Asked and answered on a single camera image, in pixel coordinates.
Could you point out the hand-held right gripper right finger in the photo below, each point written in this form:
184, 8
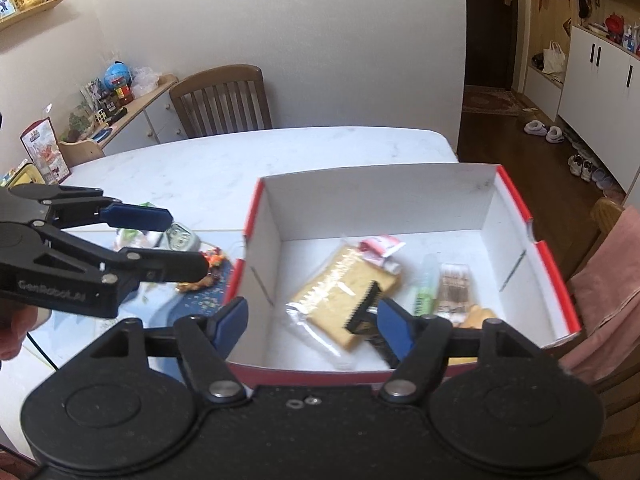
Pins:
395, 325

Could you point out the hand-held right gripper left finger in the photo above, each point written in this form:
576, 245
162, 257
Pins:
232, 317

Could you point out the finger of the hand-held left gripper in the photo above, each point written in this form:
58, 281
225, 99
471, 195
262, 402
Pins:
135, 217
170, 265

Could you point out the pale green correction tape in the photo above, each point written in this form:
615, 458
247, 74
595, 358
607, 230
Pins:
179, 240

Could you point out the black roll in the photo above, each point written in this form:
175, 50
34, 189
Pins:
362, 310

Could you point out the orange toy figure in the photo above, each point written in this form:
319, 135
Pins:
215, 260

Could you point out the cotton swab bag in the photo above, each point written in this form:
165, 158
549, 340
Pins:
454, 285

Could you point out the yellow biscuit packet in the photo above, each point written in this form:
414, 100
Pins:
330, 295

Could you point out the small pink white packet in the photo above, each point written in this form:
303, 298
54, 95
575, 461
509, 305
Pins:
382, 250

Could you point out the yellow toy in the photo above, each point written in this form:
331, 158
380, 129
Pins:
477, 316

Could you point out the red shoe box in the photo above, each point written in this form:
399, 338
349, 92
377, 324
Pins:
375, 200

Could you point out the person's left hand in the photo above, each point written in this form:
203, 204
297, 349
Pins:
20, 330

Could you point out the light wooden high chair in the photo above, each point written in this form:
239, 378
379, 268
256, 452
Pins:
82, 150

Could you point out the white sideboard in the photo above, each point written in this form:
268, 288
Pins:
150, 125

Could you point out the green plant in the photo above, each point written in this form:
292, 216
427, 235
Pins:
80, 122

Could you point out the red printed box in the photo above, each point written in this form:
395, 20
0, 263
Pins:
45, 150

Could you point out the dark jar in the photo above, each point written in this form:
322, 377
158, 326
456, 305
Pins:
107, 102

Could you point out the yellow tin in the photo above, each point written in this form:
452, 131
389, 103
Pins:
22, 175

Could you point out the red lid jar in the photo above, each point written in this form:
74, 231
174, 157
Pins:
125, 95

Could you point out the white crumpled plastic bag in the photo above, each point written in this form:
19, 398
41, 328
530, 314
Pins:
145, 81

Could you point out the blue globe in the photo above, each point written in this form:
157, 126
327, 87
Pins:
117, 74

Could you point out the dark wooden chair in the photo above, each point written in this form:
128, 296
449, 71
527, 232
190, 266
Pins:
220, 95

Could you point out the pink towel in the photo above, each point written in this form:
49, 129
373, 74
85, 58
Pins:
605, 300

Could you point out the wooden chair under towel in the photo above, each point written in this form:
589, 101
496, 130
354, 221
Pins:
607, 212

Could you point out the grey slipper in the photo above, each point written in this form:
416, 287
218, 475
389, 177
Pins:
535, 128
554, 135

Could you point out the patterned rug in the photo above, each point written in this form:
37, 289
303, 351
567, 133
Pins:
490, 102

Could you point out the white sneaker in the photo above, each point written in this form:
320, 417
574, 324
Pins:
580, 166

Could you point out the dark door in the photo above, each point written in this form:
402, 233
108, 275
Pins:
487, 30

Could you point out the white tote bag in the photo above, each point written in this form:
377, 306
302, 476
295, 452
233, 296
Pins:
555, 60

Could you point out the white lower cabinet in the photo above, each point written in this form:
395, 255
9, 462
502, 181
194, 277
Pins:
600, 90

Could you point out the red pot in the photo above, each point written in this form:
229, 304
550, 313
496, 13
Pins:
615, 25

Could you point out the wooden wall shelf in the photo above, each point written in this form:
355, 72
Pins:
35, 12

